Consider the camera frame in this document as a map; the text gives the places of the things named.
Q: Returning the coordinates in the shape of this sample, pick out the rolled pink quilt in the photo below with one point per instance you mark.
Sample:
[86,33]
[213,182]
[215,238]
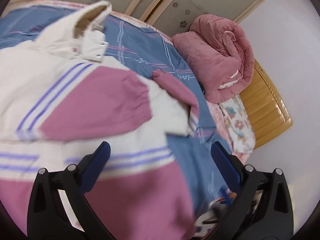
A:
[218,52]

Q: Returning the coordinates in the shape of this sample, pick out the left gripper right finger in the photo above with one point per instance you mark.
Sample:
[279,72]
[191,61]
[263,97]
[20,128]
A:
[262,208]

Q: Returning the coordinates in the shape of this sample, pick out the floral white blanket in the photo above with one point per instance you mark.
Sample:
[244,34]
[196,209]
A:
[234,126]

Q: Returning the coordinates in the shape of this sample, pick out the blue striped bed sheet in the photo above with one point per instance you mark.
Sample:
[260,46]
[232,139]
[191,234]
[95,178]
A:
[143,50]

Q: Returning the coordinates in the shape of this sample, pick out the pink and white hooded jacket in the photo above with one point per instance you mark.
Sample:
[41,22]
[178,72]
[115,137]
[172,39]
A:
[62,96]

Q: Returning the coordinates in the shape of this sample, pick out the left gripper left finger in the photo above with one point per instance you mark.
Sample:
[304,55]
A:
[47,218]

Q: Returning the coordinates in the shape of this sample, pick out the wooden bed headboard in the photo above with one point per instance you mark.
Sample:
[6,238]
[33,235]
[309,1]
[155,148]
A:
[265,108]

